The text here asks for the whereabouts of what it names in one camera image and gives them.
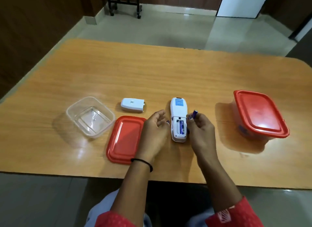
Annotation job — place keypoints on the person's right hand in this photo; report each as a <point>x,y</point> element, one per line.
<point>203,139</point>

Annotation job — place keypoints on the person's left hand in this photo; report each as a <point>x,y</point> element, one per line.
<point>151,136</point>

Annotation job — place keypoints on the person's right thumb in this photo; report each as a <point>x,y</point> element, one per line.
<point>190,117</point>

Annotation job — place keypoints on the person's left thumb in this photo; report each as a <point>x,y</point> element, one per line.
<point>164,124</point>

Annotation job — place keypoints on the blue battery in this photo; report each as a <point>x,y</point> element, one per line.
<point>195,114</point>

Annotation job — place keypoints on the person's left forearm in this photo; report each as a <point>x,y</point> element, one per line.
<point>132,190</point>

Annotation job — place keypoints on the person's right forearm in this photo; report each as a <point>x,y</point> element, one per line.
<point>220,183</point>

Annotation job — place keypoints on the blue battery fitted in remote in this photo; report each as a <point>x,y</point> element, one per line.
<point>181,127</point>

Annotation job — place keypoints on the white remote control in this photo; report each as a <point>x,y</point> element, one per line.
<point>177,107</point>

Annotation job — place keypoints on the white remote battery cover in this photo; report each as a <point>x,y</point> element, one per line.
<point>132,104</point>

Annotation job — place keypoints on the black wrist band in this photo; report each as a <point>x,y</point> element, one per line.
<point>143,161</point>

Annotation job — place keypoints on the loose red container lid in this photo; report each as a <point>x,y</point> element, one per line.
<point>124,140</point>

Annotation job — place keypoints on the closed clear plastic container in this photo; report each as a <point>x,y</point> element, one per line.
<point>246,133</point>

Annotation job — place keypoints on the red lid on container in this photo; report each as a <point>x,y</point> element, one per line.
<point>259,112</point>

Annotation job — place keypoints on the empty clear plastic container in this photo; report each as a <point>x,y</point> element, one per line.
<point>90,118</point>

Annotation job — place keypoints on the light blue trousers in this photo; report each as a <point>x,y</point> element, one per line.
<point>100,209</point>

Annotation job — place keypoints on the red patterned right sleeve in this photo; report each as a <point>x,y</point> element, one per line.
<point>240,213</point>

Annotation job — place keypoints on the red patterned sleeve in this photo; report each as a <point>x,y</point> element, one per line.
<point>109,220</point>
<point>240,213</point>

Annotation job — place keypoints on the red patterned left sleeve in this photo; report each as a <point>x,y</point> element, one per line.
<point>109,220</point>

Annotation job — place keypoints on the white door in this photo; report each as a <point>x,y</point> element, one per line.
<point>243,2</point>

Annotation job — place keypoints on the black wheeled rack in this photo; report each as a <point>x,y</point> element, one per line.
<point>125,0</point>

